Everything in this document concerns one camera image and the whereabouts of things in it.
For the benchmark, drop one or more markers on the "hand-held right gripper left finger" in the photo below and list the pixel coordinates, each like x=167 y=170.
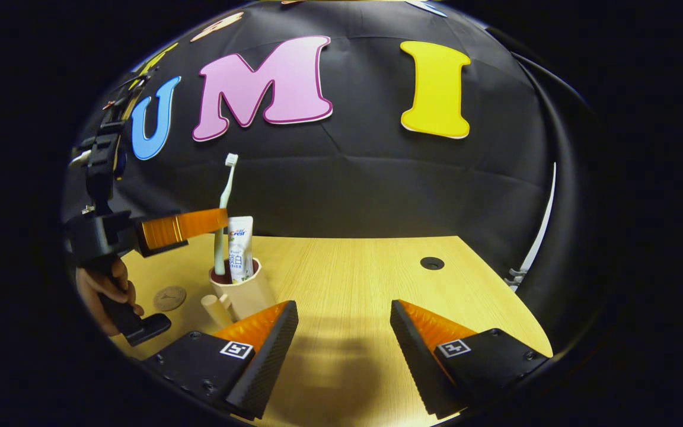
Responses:
x=267 y=350

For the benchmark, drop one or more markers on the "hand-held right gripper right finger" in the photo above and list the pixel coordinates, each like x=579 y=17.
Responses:
x=415 y=356

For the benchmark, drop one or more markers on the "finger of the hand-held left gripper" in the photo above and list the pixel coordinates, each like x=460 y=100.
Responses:
x=181 y=228

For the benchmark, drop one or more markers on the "mint green toothbrush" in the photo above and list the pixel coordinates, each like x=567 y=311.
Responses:
x=219 y=249

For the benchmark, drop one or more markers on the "beige cup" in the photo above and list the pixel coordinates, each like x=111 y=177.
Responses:
x=246 y=296

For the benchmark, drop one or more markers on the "white toothpaste tube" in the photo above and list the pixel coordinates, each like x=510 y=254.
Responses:
x=240 y=249

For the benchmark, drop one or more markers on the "round wooden coaster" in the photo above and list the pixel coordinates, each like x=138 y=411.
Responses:
x=169 y=298

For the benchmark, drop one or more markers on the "wooden desktop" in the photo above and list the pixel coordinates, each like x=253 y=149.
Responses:
x=353 y=284

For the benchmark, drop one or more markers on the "black backdrop cloth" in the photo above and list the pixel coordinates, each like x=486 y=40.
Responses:
x=377 y=178

